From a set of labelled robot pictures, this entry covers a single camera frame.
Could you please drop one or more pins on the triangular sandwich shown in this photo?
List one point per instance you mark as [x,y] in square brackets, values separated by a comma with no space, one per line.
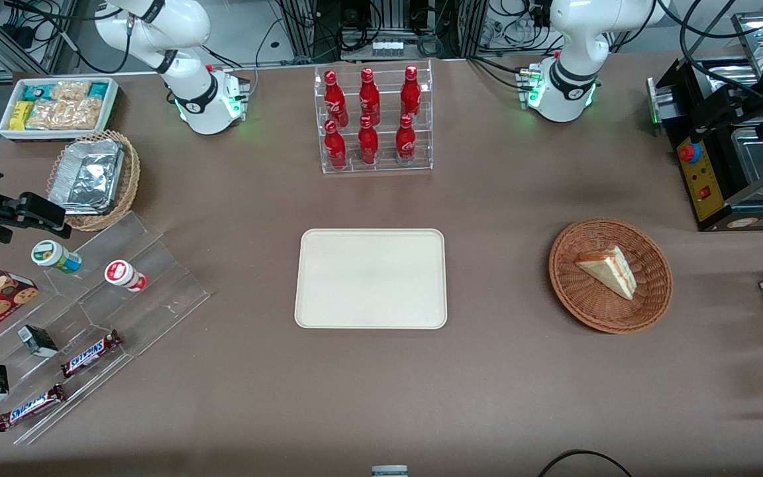
[610,268]

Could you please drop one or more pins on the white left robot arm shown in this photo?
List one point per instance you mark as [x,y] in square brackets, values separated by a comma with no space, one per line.
[563,83]

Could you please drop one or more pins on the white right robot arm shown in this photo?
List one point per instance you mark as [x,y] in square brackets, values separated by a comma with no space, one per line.
[191,89]

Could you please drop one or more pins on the silver foil tray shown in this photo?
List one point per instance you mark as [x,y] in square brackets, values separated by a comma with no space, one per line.
[87,175]

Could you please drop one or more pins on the light tan wicker basket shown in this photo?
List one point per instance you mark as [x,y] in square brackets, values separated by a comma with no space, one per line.
[128,185]

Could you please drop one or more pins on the brown round wicker basket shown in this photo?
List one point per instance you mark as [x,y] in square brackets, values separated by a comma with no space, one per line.
[580,298]

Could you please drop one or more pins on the cream rectangular tray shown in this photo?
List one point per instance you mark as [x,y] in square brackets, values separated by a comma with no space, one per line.
[371,278]

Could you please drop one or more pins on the green lidded yogurt cup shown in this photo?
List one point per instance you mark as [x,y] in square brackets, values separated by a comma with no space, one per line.
[53,255]

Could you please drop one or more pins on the white rectangular snack bin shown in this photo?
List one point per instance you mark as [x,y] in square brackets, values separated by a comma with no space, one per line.
[5,129]

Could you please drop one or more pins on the black sealing machine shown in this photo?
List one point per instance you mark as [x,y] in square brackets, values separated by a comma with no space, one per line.
[719,192]

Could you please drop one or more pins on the yellow snack packet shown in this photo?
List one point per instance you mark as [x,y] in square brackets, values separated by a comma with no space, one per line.
[20,114]

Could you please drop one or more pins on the red lidded yogurt cup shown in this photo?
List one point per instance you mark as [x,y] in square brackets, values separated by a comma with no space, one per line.
[123,274]

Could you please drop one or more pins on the large clear cracker bag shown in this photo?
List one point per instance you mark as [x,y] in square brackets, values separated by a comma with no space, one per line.
[63,114]

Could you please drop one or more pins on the teal snack packet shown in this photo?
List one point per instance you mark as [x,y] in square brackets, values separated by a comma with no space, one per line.
[99,89]
[36,93]

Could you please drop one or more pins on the small clear cracker bag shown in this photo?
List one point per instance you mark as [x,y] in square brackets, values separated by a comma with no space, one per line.
[70,91]

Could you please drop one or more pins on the clear acrylic stepped display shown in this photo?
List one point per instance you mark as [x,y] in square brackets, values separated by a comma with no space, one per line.
[156,291]

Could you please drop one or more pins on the brown snickers bar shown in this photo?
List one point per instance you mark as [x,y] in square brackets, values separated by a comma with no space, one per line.
[30,407]
[90,353]

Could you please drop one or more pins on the red cola bottle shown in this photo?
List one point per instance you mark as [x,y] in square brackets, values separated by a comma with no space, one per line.
[410,94]
[335,99]
[406,142]
[368,144]
[369,98]
[335,147]

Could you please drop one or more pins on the clear acrylic bottle rack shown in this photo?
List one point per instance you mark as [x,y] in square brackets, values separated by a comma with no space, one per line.
[424,132]

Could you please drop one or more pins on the white power strip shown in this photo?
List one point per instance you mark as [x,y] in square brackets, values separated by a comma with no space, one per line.
[388,48]

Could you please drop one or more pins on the small grey device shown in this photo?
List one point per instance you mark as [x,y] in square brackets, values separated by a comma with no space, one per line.
[389,471]

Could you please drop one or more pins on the aluminium frame post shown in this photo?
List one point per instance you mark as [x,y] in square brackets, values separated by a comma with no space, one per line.
[302,30]
[471,26]

